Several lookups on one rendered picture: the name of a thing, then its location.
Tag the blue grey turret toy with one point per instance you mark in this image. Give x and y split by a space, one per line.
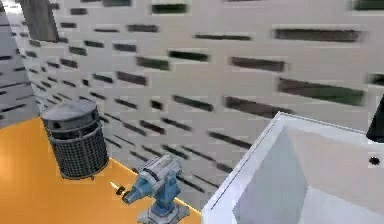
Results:
160 186

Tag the grey mesh waste bin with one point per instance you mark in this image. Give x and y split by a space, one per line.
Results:
77 140

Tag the black tap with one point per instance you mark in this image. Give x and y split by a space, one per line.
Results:
378 126

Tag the grey wall post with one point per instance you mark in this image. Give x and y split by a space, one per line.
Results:
40 18

